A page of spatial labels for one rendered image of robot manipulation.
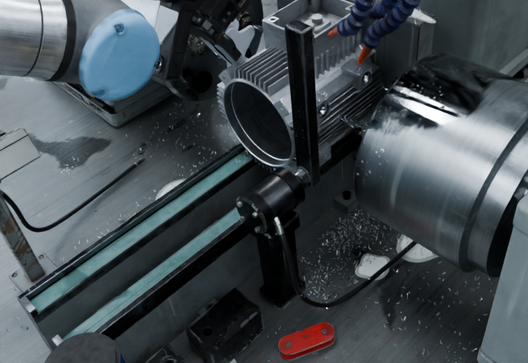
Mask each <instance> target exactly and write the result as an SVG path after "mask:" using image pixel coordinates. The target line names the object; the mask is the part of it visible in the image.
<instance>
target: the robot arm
mask: <svg viewBox="0 0 528 363"><path fill-rule="evenodd" d="M154 1H160V2H159V10H158V14H157V18H156V26H155V29H154V27H153V26H152V25H151V24H150V23H149V22H148V21H147V20H146V19H145V17H144V16H143V15H142V14H141V13H140V12H139V11H137V10H136V9H131V8H130V7H129V6H128V5H127V4H125V3H124V2H123V1H121V0H0V75H7V76H17V77H28V78H33V79H35V80H38V81H49V82H56V83H77V84H80V85H82V87H83V89H84V90H85V91H86V92H87V93H88V94H90V95H92V96H94V97H97V98H99V99H101V100H105V101H118V100H122V99H124V98H127V97H129V96H131V95H133V94H135V93H137V92H138V91H139V90H140V89H141V88H142V87H143V86H144V85H145V84H146V83H147V82H148V81H149V80H150V78H151V77H152V75H154V76H155V77H157V78H159V79H162V80H163V81H177V80H179V79H180V74H181V70H182V64H183V60H184V56H185V49H186V45H187V42H188V37H189V32H191V33H192V34H194V35H195V36H196V37H197V38H198V39H199V40H200V41H201V42H202V43H204V44H205V45H206V46H207V47H209V48H210V49H212V50H213V51H214V52H215V53H217V54H218V55H219V56H220V57H221V58H223V59H224V60H225V61H227V62H228V63H230V64H232V65H233V66H235V67H239V66H241V65H242V64H244V63H245V62H246V60H245V53H246V52H247V50H248V47H249V45H250V43H251V40H252V39H253V37H254V35H255V29H254V28H253V27H252V26H251V25H249V26H247V27H246V28H244V29H243V30H241V31H238V28H239V22H238V20H237V19H236V17H237V16H238V14H239V13H241V14H243V13H244V12H245V10H246V9H247V7H248V6H249V5H250V4H251V0H244V1H243V2H242V4H241V5H238V4H239V2H240V1H241V0H154Z"/></svg>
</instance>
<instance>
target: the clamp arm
mask: <svg viewBox="0 0 528 363"><path fill-rule="evenodd" d="M284 30H285V40H286V49H287V59H288V76H289V86H290V94H291V113H292V122H293V131H294V140H295V158H296V171H297V172H299V173H300V172H301V171H303V170H304V171H305V172H306V173H305V172H303V173H301V175H302V176H303V177H304V178H305V177H306V176H308V178H307V179H305V181H304V184H306V185H308V186H309V187H310V188H313V187H314V186H315V185H316V184H318V183H319V182H320V181H321V176H320V161H319V145H318V142H319V141H320V139H319V133H318V130H317V100H316V84H315V69H314V35H313V27H312V26H310V25H309V24H305V23H303V22H301V21H299V20H293V21H291V22H289V23H288V24H286V25H285V26H284Z"/></svg>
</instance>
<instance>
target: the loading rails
mask: <svg viewBox="0 0 528 363"><path fill-rule="evenodd" d="M361 139H362V136H361V135H359V134H356V133H354V132H352V133H351V134H349V135H348V136H346V137H345V138H344V139H343V140H342V141H340V142H338V141H337V142H336V143H338V144H336V143H335V145H332V146H331V159H329V160H328V161H327V162H325V163H324V164H323V165H321V166H320V176H321V181H320V182H319V183H318V184H316V185H315V186H314V187H313V188H310V187H309V186H308V185H306V184H304V183H303V184H302V185H303V187H304V189H305V194H306V198H305V200H304V201H303V202H302V203H301V204H300V205H299V206H298V207H297V208H295V209H292V210H293V211H295V212H297V213H298V214H299V221H300V227H299V228H298V229H296V230H295V237H297V236H298V235H299V234H300V233H301V232H302V231H304V230H305V229H306V228H307V227H309V226H310V225H311V224H312V223H314V222H315V221H316V220H317V219H319V218H320V217H321V216H322V215H323V214H324V213H325V212H326V211H328V210H329V209H330V208H331V207H333V206H334V207H336V208H337V209H339V210H341V211H342V212H343V213H345V214H349V213H350V212H351V211H352V210H353V209H354V208H355V207H356V206H357V205H358V202H357V199H356V196H355V192H354V191H352V190H353V189H354V167H355V162H356V160H354V158H353V157H354V153H356V152H358V149H359V146H360V144H361ZM245 151H247V150H246V149H245V147H244V146H243V145H242V144H239V145H234V146H233V147H232V148H231V149H229V150H228V151H226V152H224V153H223V154H221V155H220V156H219V157H218V158H216V159H214V160H213V161H211V162H210V163H209V164H208V165H206V166H205V167H203V168H201V169H200V170H198V171H197V172H196V173H195V174H193V175H191V176H190V177H189V178H187V179H185V180H184V181H183V182H181V183H180V184H179V185H177V186H175V187H174V188H173V189H171V190H170V191H169V192H167V193H165V194H164V195H162V196H161V197H160V198H159V199H157V200H155V201H154V202H152V203H151V204H149V205H148V206H147V207H145V208H144V209H142V210H141V211H139V212H138V213H137V214H135V215H134V216H132V217H131V218H129V219H128V220H126V221H125V222H124V223H122V224H121V225H119V226H118V227H116V228H115V229H113V230H112V231H111V232H110V233H108V234H106V235H105V236H103V237H102V238H101V239H100V240H98V241H96V242H95V243H93V244H91V245H90V246H89V247H88V248H86V249H85V250H83V251H81V252H80V253H79V254H77V255H76V256H75V257H73V258H71V259H70V260H69V261H67V262H66V263H65V264H63V265H62V266H60V267H59V268H57V269H55V270H54V271H53V272H52V273H50V274H49V275H47V276H46V277H44V278H42V279H41V280H40V281H39V282H37V283H36V284H34V285H32V286H31V287H30V288H29V289H27V290H26V291H24V292H22V293H21V294H19V295H18V296H17V299H18V300H19V302H20V304H21V306H22V307H23V308H24V310H25V312H26V313H27V315H28V316H29V317H30V319H31V321H32V323H33V324H34V326H35V327H36V329H37V330H38V333H39V334H40V336H41V337H42V338H43V340H44V342H45V343H46V345H47V346H48V347H49V348H50V349H51V351H53V349H54V348H55V347H57V346H58V345H59V344H60V343H62V342H63V341H65V340H66V339H68V338H70V337H72V336H75V335H78V334H81V333H84V332H97V333H101V334H103V335H106V336H108V337H109V338H111V339H112V340H113V341H114V342H115V344H116V345H117V347H118V348H119V351H120V353H121V354H122V356H123V359H124V361H125V362H126V363H145V362H146V361H147V360H148V359H149V358H150V357H151V356H152V355H153V354H155V353H156V352H157V351H158V350H160V349H161V348H162V347H164V346H165V345H166V344H169V343H170V342H171V341H172V340H174V339H175V338H176V337H177V336H179V335H180V334H181V333H182V332H184V331H185V330H186V328H187V327H188V326H189V325H190V324H191V323H193V322H194V321H195V320H196V319H197V318H198V317H199V316H200V315H202V314H203V313H205V312H206V311H207V310H208V309H210V308H211V307H212V306H213V305H214V304H215V303H216V302H217V301H218V300H219V299H221V298H222V297H223V296H224V295H226V294H227V293H228V292H229V291H231V290H232V289H233V288H236V287H237V286H238V285H239V284H241V283H242V282H243V281H244V280H246V279H247V278H248V277H249V276H251V275H252V274H253V273H254V272H255V271H256V270H257V269H258V268H260V267H261V262H260V257H259V248H258V243H257V238H256V237H255V236H253V235H252V234H250V233H249V229H248V225H247V224H246V223H245V222H241V221H240V215H239V213H238V210H237V197H238V196H240V195H241V194H243V193H245V192H246V191H247V190H252V189H253V188H254V187H255V186H257V185H258V184H259V183H261V182H262V181H264V180H265V179H266V178H267V176H268V174H270V173H271V172H270V169H269V170H267V169H266V167H265V168H263V167H262V165H260V166H259V162H257V163H256V162H255V158H254V159H251V157H249V156H248V154H247V152H246V153H245V156H246V157H248V158H244V156H243V154H244V152H245ZM238 152H239V154H238ZM236 160H237V162H238V161H239V160H240V162H238V163H237V162H236ZM246 160H247V163H246ZM244 161H245V163H244Z"/></svg>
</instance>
